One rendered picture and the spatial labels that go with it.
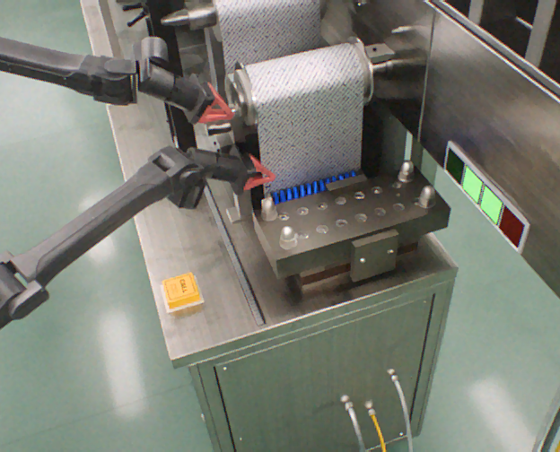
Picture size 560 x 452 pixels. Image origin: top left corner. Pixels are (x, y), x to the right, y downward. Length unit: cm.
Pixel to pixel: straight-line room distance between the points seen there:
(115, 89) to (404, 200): 64
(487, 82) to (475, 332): 150
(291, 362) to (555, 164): 74
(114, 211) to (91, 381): 136
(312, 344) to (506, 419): 104
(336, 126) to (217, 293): 45
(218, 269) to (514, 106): 73
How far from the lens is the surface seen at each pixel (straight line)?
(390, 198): 133
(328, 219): 127
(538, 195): 101
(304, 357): 139
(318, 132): 129
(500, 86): 102
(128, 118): 193
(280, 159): 129
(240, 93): 122
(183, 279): 133
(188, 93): 118
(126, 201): 111
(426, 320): 149
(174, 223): 150
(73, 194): 319
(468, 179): 115
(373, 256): 127
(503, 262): 269
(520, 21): 109
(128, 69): 115
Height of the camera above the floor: 190
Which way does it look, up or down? 44 degrees down
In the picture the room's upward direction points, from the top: 5 degrees counter-clockwise
